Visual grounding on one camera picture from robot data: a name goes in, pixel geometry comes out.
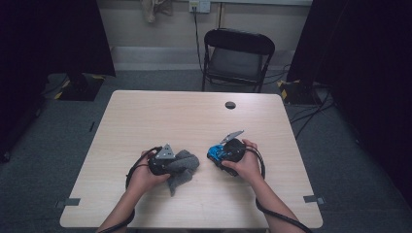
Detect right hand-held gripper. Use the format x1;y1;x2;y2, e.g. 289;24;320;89
220;129;248;163

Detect black curtain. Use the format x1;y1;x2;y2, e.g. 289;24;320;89
286;0;412;208
0;0;117;163

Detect white wall socket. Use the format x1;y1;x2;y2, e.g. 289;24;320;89
189;0;212;14

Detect black socket cable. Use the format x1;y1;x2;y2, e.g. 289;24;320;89
192;7;206;75

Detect black stand base yellow tape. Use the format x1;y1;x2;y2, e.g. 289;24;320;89
53;72;106;102
277;79;323;106

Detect black floor cables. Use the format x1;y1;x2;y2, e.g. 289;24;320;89
289;86;337;141

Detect black folding chair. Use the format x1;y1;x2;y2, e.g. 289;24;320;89
201;27;276;94

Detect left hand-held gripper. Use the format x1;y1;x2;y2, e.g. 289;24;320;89
147;143;177;177

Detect beige hanging cloth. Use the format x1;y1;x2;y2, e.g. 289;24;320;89
139;0;174;24

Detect person's left hand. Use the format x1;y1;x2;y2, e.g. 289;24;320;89
128;150;172;196

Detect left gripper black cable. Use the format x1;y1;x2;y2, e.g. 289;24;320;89
96;146;163;233

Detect grey tape strip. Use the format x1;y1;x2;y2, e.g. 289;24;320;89
302;194;326;205
54;197;82;210

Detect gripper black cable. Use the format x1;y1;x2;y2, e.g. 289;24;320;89
243;146;315;233
96;146;163;233

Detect grey terry towel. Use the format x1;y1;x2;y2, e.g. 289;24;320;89
165;149;201;198

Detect person's right hand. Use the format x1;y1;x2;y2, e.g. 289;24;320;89
221;138;265;186

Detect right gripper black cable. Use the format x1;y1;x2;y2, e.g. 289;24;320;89
243;146;315;233

